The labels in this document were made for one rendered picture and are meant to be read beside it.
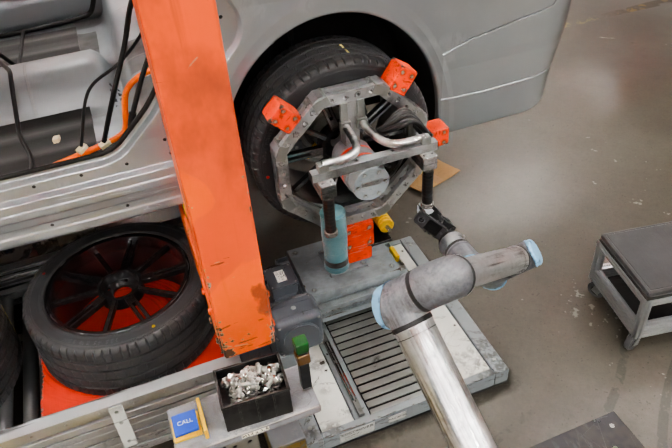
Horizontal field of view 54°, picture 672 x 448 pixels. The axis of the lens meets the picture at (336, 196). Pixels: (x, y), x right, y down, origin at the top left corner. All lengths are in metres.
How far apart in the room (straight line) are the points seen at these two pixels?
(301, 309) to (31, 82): 1.45
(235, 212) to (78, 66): 1.42
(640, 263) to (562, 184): 1.01
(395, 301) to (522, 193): 1.92
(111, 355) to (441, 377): 1.08
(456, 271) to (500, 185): 1.91
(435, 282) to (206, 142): 0.66
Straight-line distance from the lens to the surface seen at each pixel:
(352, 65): 2.16
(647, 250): 2.82
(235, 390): 1.97
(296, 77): 2.14
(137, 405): 2.30
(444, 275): 1.69
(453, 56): 2.42
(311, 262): 2.78
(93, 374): 2.37
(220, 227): 1.75
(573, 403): 2.68
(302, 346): 1.92
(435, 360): 1.74
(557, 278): 3.10
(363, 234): 2.44
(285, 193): 2.21
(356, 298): 2.70
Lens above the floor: 2.13
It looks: 38 degrees down
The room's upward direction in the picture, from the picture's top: 4 degrees counter-clockwise
